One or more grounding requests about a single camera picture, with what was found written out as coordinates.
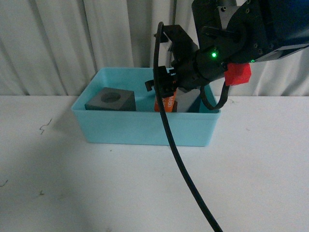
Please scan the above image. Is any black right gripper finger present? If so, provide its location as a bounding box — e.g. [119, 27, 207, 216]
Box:
[158, 66, 178, 96]
[145, 79, 161, 92]

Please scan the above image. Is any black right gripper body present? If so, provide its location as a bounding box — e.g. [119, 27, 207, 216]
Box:
[174, 46, 227, 92]

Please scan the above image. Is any orange cylinder part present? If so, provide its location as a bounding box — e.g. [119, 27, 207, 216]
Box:
[154, 90, 178, 113]

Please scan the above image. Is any gray block with square hole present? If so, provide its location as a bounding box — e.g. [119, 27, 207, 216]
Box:
[173, 89, 201, 113]

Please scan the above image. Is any gray block with round hole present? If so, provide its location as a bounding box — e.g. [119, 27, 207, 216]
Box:
[85, 87, 136, 111]

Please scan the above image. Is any light blue plastic box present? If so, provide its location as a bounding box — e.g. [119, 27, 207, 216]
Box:
[71, 68, 221, 146]

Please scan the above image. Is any red plastic clip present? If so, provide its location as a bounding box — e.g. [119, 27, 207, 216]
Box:
[224, 63, 252, 86]

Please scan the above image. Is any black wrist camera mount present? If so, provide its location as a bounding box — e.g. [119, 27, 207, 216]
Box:
[155, 25, 198, 66]

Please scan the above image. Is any black cable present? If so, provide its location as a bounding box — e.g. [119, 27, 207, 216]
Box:
[153, 21, 224, 232]

